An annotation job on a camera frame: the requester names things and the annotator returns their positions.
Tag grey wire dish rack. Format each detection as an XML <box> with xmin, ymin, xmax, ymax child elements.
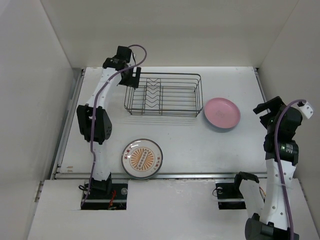
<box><xmin>124</xmin><ymin>72</ymin><xmax>203</xmax><ymax>118</ymax></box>

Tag pink plate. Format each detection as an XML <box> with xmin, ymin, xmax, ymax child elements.
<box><xmin>203</xmin><ymin>97</ymin><xmax>241</xmax><ymax>129</ymax></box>

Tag blue plate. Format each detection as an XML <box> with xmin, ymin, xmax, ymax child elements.
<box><xmin>203</xmin><ymin>113</ymin><xmax>238</xmax><ymax>133</ymax></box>

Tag white plate orange sunburst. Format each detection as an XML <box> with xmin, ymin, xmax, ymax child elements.
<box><xmin>121</xmin><ymin>138</ymin><xmax>164</xmax><ymax>180</ymax></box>

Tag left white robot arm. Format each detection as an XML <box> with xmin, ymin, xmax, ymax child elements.
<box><xmin>76</xmin><ymin>44</ymin><xmax>147</xmax><ymax>199</ymax></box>

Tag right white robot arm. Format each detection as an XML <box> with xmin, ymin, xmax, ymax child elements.
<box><xmin>231</xmin><ymin>96</ymin><xmax>307</xmax><ymax>240</ymax></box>

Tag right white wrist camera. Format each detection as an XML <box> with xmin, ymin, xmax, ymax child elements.
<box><xmin>297</xmin><ymin>100</ymin><xmax>314</xmax><ymax>119</ymax></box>

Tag right aluminium side rail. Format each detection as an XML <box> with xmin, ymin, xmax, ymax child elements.
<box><xmin>253</xmin><ymin>67</ymin><xmax>267</xmax><ymax>103</ymax></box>

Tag aluminium side rail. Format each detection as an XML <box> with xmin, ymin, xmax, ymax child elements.
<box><xmin>253</xmin><ymin>67</ymin><xmax>267</xmax><ymax>103</ymax></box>
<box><xmin>47</xmin><ymin>68</ymin><xmax>86</xmax><ymax>180</ymax></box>

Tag left aluminium side rail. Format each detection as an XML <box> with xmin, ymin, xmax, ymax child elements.
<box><xmin>47</xmin><ymin>68</ymin><xmax>86</xmax><ymax>180</ymax></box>

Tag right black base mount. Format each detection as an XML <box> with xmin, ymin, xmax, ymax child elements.
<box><xmin>212</xmin><ymin>172</ymin><xmax>246</xmax><ymax>210</ymax></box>

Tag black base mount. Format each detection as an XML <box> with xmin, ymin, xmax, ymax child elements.
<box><xmin>78</xmin><ymin>179</ymin><xmax>129</xmax><ymax>211</ymax></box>
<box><xmin>212</xmin><ymin>172</ymin><xmax>246</xmax><ymax>210</ymax></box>

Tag front aluminium rail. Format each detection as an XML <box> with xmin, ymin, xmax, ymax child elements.
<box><xmin>51</xmin><ymin>172</ymin><xmax>267</xmax><ymax>180</ymax></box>

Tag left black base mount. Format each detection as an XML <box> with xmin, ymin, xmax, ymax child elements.
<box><xmin>78</xmin><ymin>179</ymin><xmax>129</xmax><ymax>211</ymax></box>

